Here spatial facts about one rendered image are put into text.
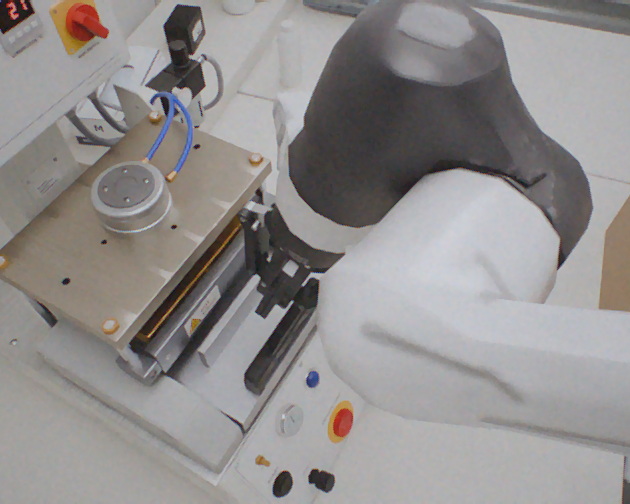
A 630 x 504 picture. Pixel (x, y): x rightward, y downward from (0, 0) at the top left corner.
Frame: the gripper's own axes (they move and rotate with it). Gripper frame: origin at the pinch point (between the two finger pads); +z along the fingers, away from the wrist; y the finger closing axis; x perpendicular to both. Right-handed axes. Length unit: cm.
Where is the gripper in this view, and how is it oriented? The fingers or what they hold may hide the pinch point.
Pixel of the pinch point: (273, 295)
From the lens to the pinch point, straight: 61.3
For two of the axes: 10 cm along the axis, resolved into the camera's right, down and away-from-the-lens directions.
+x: 5.1, -7.1, 4.9
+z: -2.7, 4.1, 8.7
